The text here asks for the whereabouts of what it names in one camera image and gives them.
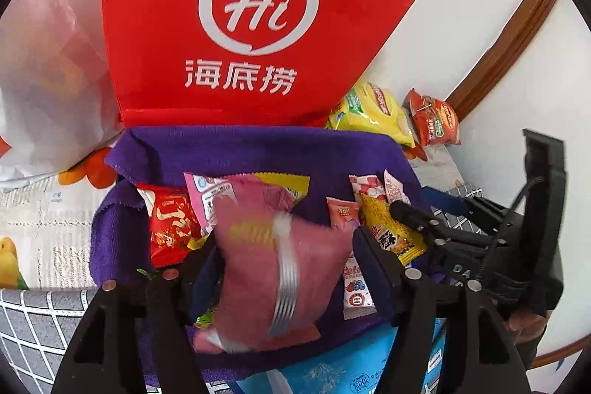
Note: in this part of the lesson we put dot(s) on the white berry-print candy packet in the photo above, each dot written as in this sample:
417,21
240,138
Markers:
358,292

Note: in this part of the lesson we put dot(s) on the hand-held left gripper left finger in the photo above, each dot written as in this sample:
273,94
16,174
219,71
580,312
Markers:
205,278

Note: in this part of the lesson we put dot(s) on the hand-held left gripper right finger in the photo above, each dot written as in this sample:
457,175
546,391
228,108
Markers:
369,269

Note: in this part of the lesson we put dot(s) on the orange-red chip packet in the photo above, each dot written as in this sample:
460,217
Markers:
434,119

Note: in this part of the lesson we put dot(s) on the small yellow snack packet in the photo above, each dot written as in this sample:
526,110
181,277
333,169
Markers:
388,232

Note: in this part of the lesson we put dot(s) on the pink white-striped snack packet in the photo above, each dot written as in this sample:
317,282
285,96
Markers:
249,264

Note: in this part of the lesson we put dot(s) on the pink and white candy packet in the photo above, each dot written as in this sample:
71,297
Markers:
369,188

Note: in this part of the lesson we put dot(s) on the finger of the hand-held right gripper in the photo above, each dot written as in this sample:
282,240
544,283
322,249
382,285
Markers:
415,216
448,202

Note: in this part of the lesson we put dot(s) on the brown wooden door frame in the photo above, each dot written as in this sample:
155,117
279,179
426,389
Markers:
517,29

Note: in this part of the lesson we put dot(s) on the red paper bag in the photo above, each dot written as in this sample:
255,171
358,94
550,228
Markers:
184,6

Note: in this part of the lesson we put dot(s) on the small red snack packet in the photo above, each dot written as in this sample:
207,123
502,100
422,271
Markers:
171,228

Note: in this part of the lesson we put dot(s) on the blue tissue pack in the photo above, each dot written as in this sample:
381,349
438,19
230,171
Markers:
337,366

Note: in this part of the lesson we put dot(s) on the purple towel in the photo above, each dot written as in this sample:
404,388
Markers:
258,149

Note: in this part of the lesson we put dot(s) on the pink and yellow snack bag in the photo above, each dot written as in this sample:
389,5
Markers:
207,195

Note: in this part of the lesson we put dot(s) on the orange-topped candy packet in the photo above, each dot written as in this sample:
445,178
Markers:
341,211

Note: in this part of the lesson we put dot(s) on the white plastic shopping bag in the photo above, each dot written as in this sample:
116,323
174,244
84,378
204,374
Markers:
46,75

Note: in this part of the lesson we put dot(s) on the person's right hand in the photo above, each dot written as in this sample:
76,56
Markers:
526,322

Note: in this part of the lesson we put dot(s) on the green snack packet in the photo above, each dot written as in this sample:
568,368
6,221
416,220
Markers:
203,320

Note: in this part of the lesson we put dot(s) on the yellow chip packet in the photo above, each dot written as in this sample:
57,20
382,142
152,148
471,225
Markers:
369,112

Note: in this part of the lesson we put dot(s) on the grey checked blanket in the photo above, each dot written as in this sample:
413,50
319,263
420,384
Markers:
32,329

